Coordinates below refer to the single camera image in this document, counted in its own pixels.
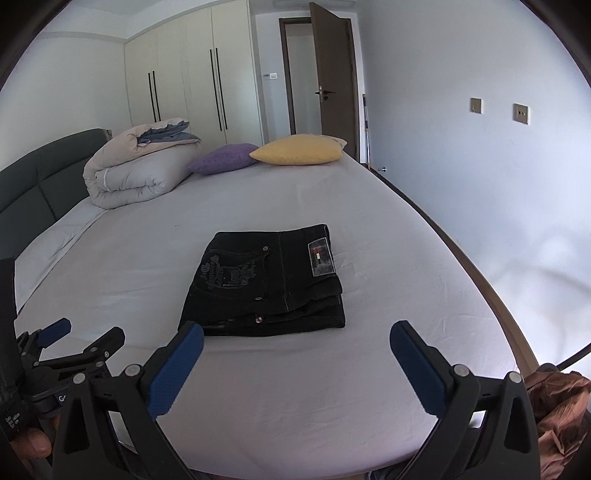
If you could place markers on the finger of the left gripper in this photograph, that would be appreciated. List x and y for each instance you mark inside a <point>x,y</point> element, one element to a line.
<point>97,353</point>
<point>32,344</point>

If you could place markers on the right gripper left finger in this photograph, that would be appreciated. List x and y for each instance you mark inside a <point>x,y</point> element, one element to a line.
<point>108,425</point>

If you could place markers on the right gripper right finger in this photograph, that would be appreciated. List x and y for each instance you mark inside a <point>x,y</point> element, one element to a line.
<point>485,427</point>

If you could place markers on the black denim pants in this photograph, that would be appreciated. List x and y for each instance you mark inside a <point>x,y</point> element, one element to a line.
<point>262,284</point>

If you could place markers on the left hand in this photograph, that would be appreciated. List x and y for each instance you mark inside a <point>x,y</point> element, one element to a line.
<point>32,445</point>

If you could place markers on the white pillow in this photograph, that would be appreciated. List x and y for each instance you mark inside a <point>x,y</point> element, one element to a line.
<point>35,263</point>

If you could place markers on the dark grey headboard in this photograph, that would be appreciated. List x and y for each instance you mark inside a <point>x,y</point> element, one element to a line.
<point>41,187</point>

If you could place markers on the folded beige white duvet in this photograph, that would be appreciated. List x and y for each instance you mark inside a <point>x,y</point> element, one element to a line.
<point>122,173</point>

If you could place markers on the purple cushion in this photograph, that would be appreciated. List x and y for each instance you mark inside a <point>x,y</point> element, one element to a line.
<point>228,158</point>

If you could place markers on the folded blue jeans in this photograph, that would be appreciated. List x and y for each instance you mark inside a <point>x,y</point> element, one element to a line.
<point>170,133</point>

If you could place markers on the yellow cushion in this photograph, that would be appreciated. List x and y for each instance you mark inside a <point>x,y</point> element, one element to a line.
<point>300,149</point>

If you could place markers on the cream wardrobe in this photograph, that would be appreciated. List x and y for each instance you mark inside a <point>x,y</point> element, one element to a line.
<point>199,66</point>

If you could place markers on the brown door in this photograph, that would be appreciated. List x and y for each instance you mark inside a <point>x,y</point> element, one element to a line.
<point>337,85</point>

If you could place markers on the wall socket plate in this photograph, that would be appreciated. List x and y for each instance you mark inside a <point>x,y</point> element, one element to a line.
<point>521,114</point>

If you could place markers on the wall switch plate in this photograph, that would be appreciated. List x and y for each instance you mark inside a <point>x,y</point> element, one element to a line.
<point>476,105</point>

